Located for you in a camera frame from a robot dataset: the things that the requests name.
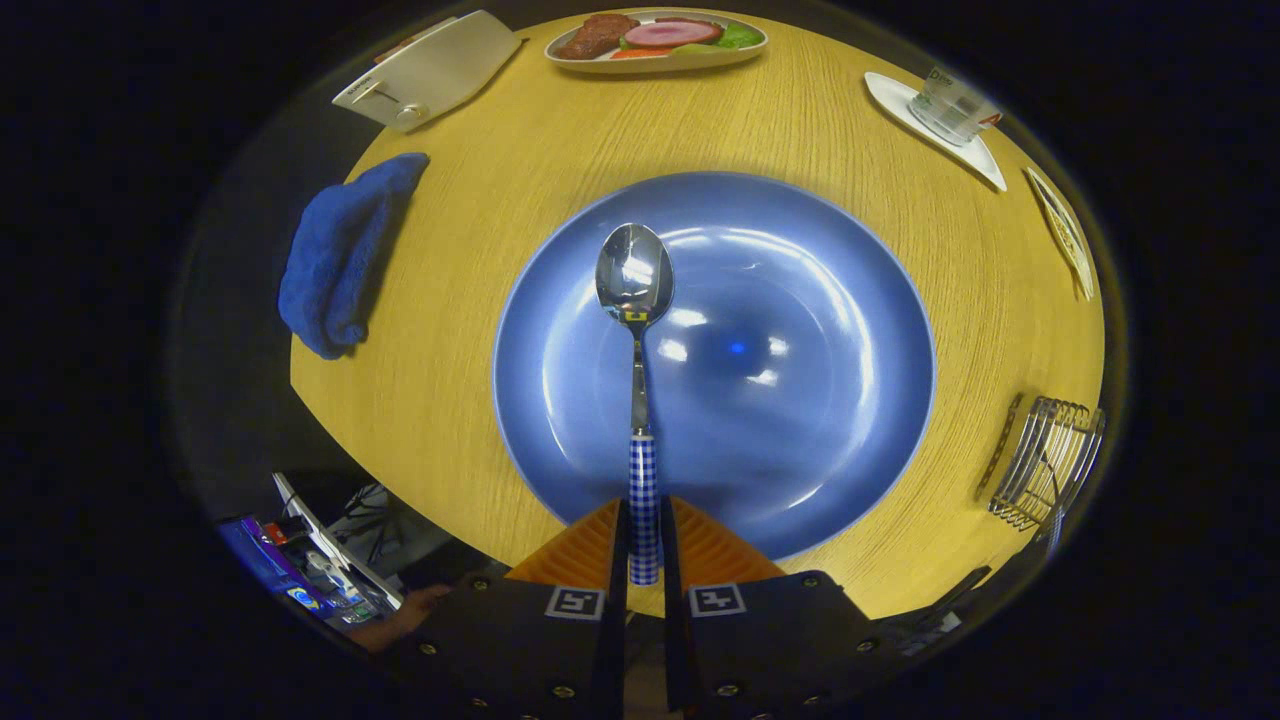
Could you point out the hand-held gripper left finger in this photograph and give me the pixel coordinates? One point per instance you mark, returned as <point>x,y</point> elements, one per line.
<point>619,550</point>

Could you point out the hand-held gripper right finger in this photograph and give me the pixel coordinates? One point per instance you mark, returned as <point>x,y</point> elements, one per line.
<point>668,550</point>

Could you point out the blue folded cloth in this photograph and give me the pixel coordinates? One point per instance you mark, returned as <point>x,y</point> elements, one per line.
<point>335,260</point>

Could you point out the white divided dish of beans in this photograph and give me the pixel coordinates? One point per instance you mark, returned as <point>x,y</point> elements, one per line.
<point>1065,232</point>

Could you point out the laptop with colourful screen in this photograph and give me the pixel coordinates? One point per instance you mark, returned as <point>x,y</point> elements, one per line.
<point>300,570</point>

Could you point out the blue round plate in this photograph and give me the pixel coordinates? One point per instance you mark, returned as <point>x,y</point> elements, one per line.
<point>780,400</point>

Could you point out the white toaster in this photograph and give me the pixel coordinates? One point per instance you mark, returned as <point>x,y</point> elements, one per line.
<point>440,65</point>

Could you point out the white bottle with green label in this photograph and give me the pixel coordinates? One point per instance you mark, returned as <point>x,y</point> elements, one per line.
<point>950,105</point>

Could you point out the white square coaster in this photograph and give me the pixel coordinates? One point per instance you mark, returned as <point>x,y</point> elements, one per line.
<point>900,100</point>

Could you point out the plate of toy food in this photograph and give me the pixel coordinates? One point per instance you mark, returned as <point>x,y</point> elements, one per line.
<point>650,35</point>

